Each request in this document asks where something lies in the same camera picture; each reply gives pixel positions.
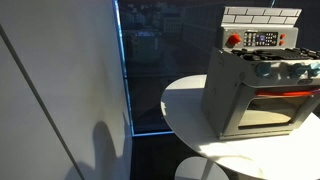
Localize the black stove control panel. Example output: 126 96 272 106
243 31 279 48

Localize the grey oven door with window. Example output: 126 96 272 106
221 83 320 138

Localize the red round stove knob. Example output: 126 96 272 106
225 33 242 48

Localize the blue stove knob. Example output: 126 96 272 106
255 62 273 78
288 63 306 78
308 62 320 78

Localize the red oven door handle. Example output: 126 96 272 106
254 87 320 98

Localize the white round table base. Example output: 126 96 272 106
174 156 231 180

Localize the white round table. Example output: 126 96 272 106
160 73 320 180

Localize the black burner grate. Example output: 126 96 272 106
231 47 320 62

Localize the grey toy stove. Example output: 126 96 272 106
199 5 320 141

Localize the white brick stove backsplash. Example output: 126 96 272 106
221 5 303 26

